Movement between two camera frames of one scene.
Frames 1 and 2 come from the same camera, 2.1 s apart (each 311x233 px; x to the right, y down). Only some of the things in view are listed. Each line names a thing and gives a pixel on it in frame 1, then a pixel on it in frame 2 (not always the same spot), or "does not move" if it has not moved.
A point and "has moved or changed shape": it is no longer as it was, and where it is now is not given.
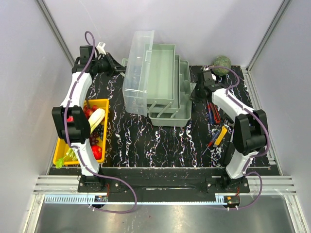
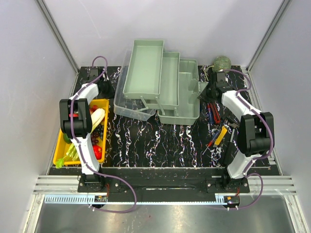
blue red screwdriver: x=210 y=115 does not move
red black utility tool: x=216 y=115 does not move
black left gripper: x=113 y=65 -> x=111 y=94
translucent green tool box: x=156 y=83 has moved or changed shape
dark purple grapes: x=97 y=132 does not move
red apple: x=97 y=151 does not move
